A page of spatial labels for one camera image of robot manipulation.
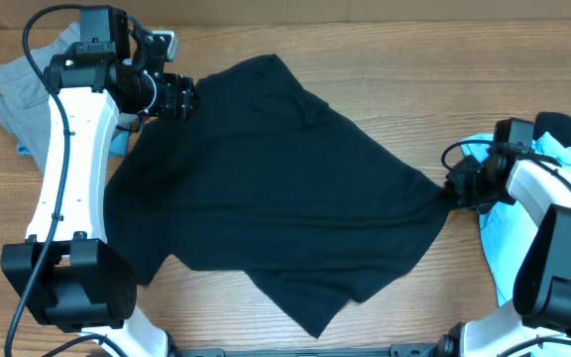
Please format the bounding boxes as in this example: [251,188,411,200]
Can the black t-shirt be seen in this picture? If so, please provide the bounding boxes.
[104,55,455,336]

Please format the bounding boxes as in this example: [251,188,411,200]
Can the folded grey trousers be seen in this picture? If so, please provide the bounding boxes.
[0,21,83,173]

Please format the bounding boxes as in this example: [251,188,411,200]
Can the light blue t-shirt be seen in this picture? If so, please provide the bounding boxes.
[479,132,571,305]

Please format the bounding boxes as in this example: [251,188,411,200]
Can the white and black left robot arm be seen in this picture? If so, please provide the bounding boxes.
[0,5,198,356]

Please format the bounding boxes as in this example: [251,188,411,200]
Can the folded blue garment under trousers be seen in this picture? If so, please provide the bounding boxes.
[17,131,130,160]

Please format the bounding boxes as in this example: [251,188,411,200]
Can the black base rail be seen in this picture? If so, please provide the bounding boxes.
[171,343,436,357]

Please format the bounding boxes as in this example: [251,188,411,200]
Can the dark garment under blue shirt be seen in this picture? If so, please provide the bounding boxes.
[533,112,571,147]

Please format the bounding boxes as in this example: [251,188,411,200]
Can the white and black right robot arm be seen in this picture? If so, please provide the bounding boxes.
[432,112,571,356]

